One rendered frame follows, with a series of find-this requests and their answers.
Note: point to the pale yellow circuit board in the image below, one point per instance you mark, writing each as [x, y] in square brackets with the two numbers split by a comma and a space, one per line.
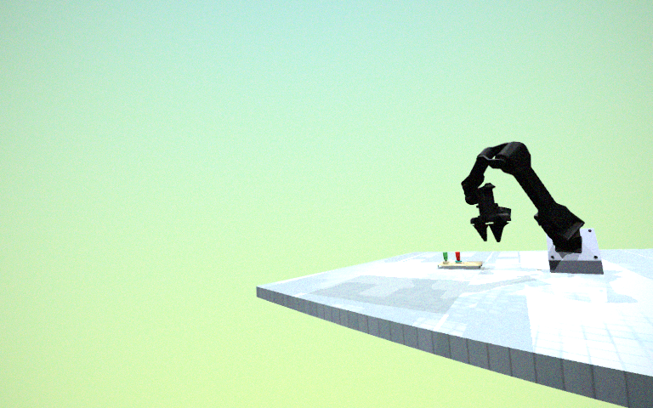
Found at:
[458, 262]

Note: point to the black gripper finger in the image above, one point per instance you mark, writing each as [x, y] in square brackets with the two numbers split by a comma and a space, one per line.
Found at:
[481, 228]
[497, 230]

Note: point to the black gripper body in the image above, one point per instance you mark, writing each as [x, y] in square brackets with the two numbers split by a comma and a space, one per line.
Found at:
[487, 213]

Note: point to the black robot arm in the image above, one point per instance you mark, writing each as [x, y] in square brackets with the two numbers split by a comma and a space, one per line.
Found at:
[559, 223]

